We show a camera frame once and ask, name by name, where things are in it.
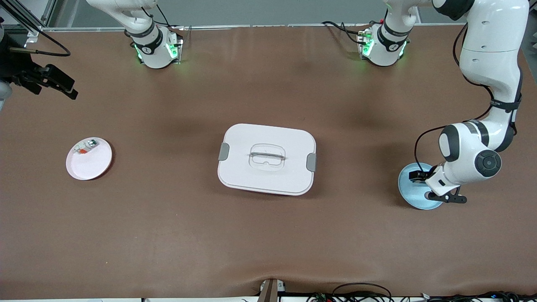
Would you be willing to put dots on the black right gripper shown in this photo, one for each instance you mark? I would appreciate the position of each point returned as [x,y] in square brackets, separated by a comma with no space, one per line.
[16,67]

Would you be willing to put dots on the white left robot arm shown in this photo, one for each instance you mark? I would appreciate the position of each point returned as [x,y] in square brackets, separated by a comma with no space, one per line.
[491,63]

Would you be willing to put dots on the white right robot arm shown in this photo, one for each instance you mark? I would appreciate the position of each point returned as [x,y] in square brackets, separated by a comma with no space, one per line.
[153,50]

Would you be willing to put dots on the light blue round plate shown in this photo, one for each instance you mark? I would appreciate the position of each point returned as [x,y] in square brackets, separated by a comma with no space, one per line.
[413,196]

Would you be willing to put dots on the pink round plate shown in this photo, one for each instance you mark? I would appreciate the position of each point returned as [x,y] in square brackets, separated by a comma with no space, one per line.
[90,165]

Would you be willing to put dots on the white lidded storage box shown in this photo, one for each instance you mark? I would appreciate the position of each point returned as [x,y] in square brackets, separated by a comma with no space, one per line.
[268,176]

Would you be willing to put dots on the brown table mat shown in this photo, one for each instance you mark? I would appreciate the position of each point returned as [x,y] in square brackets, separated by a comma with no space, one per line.
[268,235]

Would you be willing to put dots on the aluminium frame post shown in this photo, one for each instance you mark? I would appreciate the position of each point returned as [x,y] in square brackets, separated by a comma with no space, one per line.
[31,33]

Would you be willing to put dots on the aluminium table edge rail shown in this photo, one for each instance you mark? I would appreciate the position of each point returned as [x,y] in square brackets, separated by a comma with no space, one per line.
[218,27]

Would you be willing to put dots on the brown camera mount post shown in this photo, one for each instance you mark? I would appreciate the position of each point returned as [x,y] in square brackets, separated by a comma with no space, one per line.
[270,291]

